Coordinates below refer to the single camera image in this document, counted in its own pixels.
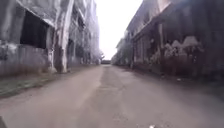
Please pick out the grey worn concrete road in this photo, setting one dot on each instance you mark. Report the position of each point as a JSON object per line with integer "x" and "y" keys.
{"x": 110, "y": 96}

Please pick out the dark weathered concrete building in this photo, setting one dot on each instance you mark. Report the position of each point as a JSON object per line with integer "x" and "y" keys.
{"x": 176, "y": 40}

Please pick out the weathered grey concrete building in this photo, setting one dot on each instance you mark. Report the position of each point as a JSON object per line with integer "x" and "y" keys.
{"x": 50, "y": 33}

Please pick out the robot's own part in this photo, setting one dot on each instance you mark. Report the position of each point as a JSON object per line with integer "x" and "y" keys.
{"x": 151, "y": 126}

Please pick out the grassy dirt verge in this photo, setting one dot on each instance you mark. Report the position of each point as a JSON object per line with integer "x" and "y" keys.
{"x": 23, "y": 83}

